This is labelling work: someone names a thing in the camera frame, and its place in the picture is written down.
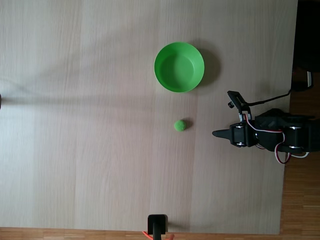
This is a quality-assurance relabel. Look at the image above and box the green pompom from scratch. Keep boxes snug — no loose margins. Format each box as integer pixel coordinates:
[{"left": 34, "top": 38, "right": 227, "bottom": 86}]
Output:
[{"left": 173, "top": 119, "right": 187, "bottom": 132}]

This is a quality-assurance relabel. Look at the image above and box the green plastic bowl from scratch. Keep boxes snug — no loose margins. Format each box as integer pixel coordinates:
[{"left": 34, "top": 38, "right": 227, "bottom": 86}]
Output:
[{"left": 153, "top": 41, "right": 206, "bottom": 94}]

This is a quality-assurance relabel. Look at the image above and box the black box with white edge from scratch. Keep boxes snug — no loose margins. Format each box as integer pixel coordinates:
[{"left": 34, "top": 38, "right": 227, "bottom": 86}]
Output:
[{"left": 291, "top": 70, "right": 315, "bottom": 92}]

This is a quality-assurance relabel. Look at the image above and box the orange clamp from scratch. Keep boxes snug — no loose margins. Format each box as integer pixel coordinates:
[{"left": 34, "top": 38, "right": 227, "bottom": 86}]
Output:
[{"left": 142, "top": 230, "right": 176, "bottom": 240}]

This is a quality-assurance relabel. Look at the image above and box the black camera box on bracket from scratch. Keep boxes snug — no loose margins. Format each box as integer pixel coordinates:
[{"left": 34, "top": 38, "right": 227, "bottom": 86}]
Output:
[{"left": 226, "top": 90, "right": 252, "bottom": 123}]

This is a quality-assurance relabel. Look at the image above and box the black camera cable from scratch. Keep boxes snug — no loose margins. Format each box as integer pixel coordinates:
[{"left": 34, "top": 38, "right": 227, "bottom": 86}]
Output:
[{"left": 246, "top": 87, "right": 294, "bottom": 106}]

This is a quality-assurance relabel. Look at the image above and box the black table clamp post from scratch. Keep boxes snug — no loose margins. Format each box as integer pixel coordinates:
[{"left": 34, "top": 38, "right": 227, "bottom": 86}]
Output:
[{"left": 147, "top": 213, "right": 169, "bottom": 240}]

